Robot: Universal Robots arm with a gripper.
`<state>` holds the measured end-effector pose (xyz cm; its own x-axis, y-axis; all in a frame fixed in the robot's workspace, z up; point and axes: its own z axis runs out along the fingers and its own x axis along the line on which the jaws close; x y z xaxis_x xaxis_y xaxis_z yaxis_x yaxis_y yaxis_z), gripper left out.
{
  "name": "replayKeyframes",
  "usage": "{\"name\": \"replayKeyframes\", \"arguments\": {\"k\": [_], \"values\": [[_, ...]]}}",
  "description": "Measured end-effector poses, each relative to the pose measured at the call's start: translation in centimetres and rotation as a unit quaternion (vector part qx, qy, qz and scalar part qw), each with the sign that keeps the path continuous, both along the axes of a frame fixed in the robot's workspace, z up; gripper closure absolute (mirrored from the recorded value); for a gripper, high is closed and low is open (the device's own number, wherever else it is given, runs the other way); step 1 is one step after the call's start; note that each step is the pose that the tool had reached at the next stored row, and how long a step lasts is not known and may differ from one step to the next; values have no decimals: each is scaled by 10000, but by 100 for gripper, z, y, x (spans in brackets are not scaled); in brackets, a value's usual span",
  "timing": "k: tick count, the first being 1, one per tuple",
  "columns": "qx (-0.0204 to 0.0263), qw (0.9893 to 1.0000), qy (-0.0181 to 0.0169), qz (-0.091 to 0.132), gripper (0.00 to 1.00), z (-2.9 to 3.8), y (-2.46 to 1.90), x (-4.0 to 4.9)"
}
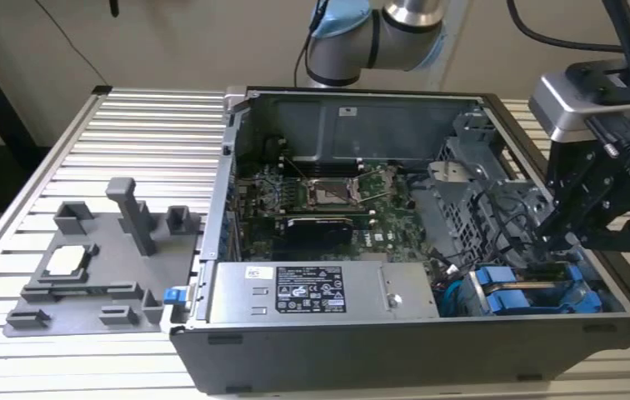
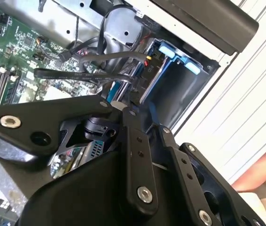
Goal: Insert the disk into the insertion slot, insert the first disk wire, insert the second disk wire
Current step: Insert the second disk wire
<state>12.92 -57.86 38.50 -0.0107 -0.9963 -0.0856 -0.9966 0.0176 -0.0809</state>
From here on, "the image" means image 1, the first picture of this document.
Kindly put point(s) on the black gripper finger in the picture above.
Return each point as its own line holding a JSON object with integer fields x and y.
{"x": 564, "y": 204}
{"x": 587, "y": 227}

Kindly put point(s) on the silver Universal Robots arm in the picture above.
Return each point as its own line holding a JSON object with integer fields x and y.
{"x": 343, "y": 50}

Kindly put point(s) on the blue disk carrier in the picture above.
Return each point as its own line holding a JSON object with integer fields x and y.
{"x": 507, "y": 302}

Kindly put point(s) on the perforated metal drive cage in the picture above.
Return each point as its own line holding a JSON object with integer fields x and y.
{"x": 459, "y": 225}

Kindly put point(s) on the green motherboard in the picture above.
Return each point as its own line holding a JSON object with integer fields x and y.
{"x": 392, "y": 216}

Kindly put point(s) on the silver power supply unit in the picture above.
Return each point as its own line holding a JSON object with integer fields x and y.
{"x": 403, "y": 279}

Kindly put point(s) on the CPU socket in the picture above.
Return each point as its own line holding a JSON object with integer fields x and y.
{"x": 328, "y": 193}

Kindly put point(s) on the black graphics card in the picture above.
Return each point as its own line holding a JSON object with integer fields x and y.
{"x": 315, "y": 237}

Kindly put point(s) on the thin metal locking lever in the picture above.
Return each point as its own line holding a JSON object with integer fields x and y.
{"x": 296, "y": 168}

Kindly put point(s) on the black open PC case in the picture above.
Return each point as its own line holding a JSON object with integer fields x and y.
{"x": 348, "y": 358}

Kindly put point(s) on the blue case latch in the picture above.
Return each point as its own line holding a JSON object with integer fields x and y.
{"x": 175, "y": 298}

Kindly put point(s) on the grey parts rack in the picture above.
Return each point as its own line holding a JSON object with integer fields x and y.
{"x": 103, "y": 266}

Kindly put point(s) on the black table corner cap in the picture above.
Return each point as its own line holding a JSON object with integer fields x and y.
{"x": 102, "y": 89}

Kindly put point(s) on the silver CPU chip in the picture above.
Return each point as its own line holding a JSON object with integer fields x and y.
{"x": 67, "y": 260}

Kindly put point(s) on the small black hanging object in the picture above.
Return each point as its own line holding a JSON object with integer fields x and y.
{"x": 114, "y": 7}

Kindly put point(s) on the black bolted wrist bracket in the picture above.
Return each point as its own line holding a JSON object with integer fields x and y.
{"x": 620, "y": 239}

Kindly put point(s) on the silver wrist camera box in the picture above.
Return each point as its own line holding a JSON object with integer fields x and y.
{"x": 564, "y": 112}

